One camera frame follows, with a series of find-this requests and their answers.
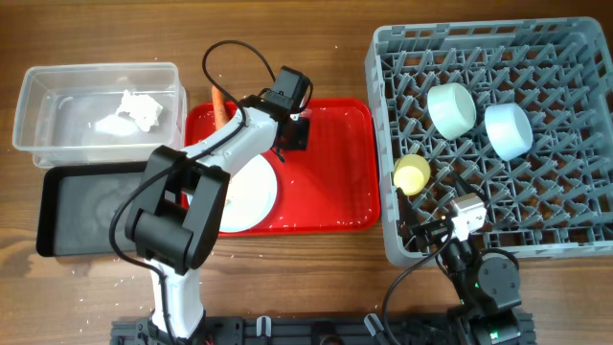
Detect yellow cup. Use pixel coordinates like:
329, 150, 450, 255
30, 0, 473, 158
393, 154, 431, 196

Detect light blue plate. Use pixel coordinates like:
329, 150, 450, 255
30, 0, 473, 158
220, 155, 278, 234

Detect mint green bowl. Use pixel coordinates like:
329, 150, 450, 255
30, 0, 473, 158
427, 82, 476, 140

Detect clear plastic bin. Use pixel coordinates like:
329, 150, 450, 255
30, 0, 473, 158
12, 62, 188, 169

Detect black tray bin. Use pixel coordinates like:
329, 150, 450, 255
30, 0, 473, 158
36, 162, 146, 257

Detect grey dishwasher rack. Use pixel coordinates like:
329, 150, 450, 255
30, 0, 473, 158
365, 17, 612, 266

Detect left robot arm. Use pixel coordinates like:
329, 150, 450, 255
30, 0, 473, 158
118, 67, 313, 344

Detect light blue small bowl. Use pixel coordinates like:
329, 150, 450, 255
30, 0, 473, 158
484, 103, 534, 161

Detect left black cable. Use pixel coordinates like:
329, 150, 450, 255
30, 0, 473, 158
108, 39, 279, 341

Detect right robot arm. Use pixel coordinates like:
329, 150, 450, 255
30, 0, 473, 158
382, 172, 535, 344

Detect white tissue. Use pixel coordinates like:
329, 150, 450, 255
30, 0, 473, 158
115, 90, 163, 132

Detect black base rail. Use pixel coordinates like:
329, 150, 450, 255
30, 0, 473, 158
109, 313, 536, 345

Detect right black cable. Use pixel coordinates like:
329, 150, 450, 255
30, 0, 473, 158
381, 229, 456, 345

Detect orange carrot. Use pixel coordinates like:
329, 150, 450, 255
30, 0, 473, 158
211, 85, 229, 130

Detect black cable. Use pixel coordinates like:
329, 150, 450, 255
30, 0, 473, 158
108, 39, 279, 341
381, 229, 456, 345

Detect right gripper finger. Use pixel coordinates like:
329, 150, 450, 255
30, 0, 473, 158
396, 188, 417, 230
454, 172, 487, 199

